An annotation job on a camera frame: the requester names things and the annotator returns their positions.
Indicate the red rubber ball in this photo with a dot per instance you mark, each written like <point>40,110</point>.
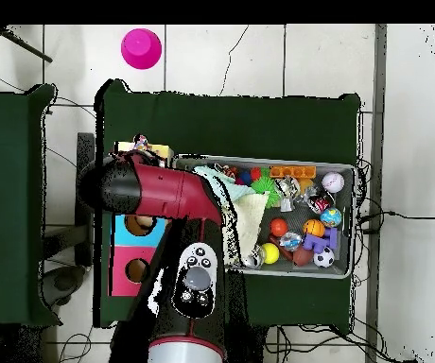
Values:
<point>278,227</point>

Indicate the light blue muslin cloth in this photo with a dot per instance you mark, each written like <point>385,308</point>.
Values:
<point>236,189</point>

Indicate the multicoloured frayed cloth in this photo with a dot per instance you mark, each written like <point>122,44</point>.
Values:
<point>141,143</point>

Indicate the black and white soccer ball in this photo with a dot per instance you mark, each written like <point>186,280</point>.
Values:
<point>323,257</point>

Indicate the globe print ball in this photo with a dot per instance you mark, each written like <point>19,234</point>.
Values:
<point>331,217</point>

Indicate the dark green side table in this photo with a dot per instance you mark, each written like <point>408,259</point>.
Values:
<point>5,189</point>

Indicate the orange basketball toy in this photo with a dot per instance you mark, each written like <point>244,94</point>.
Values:
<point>314,228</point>

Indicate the wooden box with three holes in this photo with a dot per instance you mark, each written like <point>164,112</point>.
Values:
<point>121,272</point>

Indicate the green spiky ball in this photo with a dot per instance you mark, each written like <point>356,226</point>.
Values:
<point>264,187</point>

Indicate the white baseball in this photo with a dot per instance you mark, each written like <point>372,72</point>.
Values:
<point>333,182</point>

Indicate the pink plastic cup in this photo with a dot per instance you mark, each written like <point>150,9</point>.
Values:
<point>141,49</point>

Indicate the cream knitted cloth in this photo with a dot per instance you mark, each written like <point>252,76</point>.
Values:
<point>251,215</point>

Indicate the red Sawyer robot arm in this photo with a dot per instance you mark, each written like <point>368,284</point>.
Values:
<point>164,189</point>

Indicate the orange plastic tray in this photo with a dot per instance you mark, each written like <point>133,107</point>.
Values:
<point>292,172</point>

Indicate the plain yellow ball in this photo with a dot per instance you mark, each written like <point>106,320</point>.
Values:
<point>270,253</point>

